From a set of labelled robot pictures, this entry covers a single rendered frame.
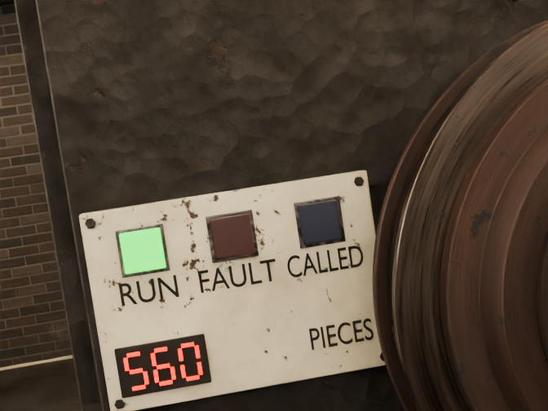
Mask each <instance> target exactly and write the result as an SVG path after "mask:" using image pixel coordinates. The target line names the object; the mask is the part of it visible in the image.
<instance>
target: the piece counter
mask: <svg viewBox="0 0 548 411"><path fill-rule="evenodd" d="M193 346H194V342H189V343H184V344H181V347H182V348H184V347H193ZM194 347H195V352H196V358H200V352H199V346H198V345H197V346H194ZM182 348H179V349H178V353H179V361H183V353H182ZM161 351H167V347H160V348H156V349H154V352H155V353H156V352H161ZM155 353H151V359H152V366H156V365H157V363H156V358H155ZM132 356H140V352H139V351H137V352H132V353H127V358H128V357H132ZM127 358H123V360H124V365H125V371H128V370H129V365H128V359H127ZM169 367H170V364H164V365H157V369H164V368H169ZM180 368H181V374H182V378H186V379H187V381H192V380H197V379H199V375H201V374H203V373H202V367H201V362H197V368H198V373H199V375H196V376H191V377H186V373H185V368H184V365H180ZM157 369H155V370H153V373H154V379H155V382H159V378H158V373H157ZM170 371H171V377H172V380H174V379H176V377H175V367H170ZM142 372H143V369H142V368H141V369H132V370H130V374H133V373H142ZM143 373H144V383H145V385H146V384H149V382H148V372H147V371H146V372H143ZM172 380H169V381H164V382H159V383H160V386H164V385H169V384H173V382H172ZM145 385H141V386H136V387H132V390H133V391H137V390H142V389H145Z"/></svg>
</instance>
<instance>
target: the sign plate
mask: <svg viewBox="0 0 548 411"><path fill-rule="evenodd" d="M332 200H337V202H338V212H339V218H340V224H341V229H342V239H340V240H335V241H326V242H320V243H315V244H310V245H304V244H303V237H302V231H301V226H300V220H299V214H298V206H300V205H306V204H311V203H317V202H322V201H332ZM239 214H250V222H251V227H252V233H253V238H254V248H255V253H254V254H246V255H240V256H235V257H230V258H225V259H216V258H215V256H214V246H213V240H212V235H211V229H210V219H218V218H223V217H228V216H234V215H239ZM79 220H80V225H81V230H82V240H83V245H84V250H85V256H86V265H87V271H88V276H89V281H90V286H91V295H92V300H93V305H94V311H95V320H96V325H97V330H98V335H99V345H100V350H101V356H102V361H103V366H104V375H105V380H106V386H107V391H108V400H109V405H110V410H111V411H135V410H140V409H148V408H153V407H157V406H162V405H167V404H175V403H180V402H184V401H190V400H198V399H202V398H207V397H211V396H220V395H225V394H229V393H234V392H238V391H247V390H252V389H256V388H261V387H269V386H274V385H279V384H283V383H288V382H297V381H301V380H306V379H310V378H318V377H324V376H328V375H333V374H337V373H346V372H351V371H355V370H360V369H368V368H373V367H378V366H382V365H386V364H385V361H384V358H383V355H382V350H381V346H380V342H379V339H378V331H377V326H376V321H375V315H374V308H373V252H374V245H375V239H376V233H375V227H374V222H373V211H372V206H371V200H370V194H369V183H368V177H367V172H366V170H358V171H352V172H347V173H342V174H336V175H326V176H321V177H315V178H310V179H300V180H295V181H289V182H284V183H274V184H269V185H263V186H258V187H252V188H242V189H237V190H231V191H226V192H216V193H211V194H205V195H200V196H194V197H184V198H179V199H173V200H168V201H158V202H152V203H147V204H141V205H131V206H126V207H121V208H115V209H110V210H100V211H94V212H89V213H83V214H80V215H79ZM151 228H160V230H161V240H162V245H163V250H164V256H165V261H166V267H165V268H161V269H155V270H150V271H145V272H136V273H131V274H125V268H124V263H123V258H122V248H121V243H120V238H119V234H120V233H125V232H135V231H141V230H146V229H151ZM184 343H194V346H197V345H198V346H199V352H200V358H196V352H195V347H194V346H193V347H184V348H182V347H181V344H184ZM160 347H167V351H161V352H156V353H155V352H154V349H156V348H160ZM179 348H182V353H183V361H179V353H178V349H179ZM137 351H139V352H140V356H132V357H128V358H127V353H132V352H137ZM151 353H155V358H156V363H157V365H164V364H170V367H175V377H176V379H174V380H172V377H171V371H170V367H169V368H164V369H157V365H156V366H152V359H151ZM123 358H127V359H128V365H129V370H128V371H125V365H124V360H123ZM197 362H201V367H202V373H203V374H201V375H199V373H198V368H197ZM180 365H184V368H185V373H186V377H191V376H196V375H199V379H197V380H192V381H187V379H186V378H182V374H181V368H180ZM141 368H142V369H143V372H146V371H147V372H148V382H149V384H146V385H145V383H144V373H143V372H142V373H133V374H130V370H132V369H141ZM155 369H157V373H158V378H159V382H164V381H169V380H172V382H173V384H169V385H164V386H160V383H159V382H155V379H154V373H153V370H155ZM141 385H145V389H142V390H137V391H133V390H132V387H136V386H141Z"/></svg>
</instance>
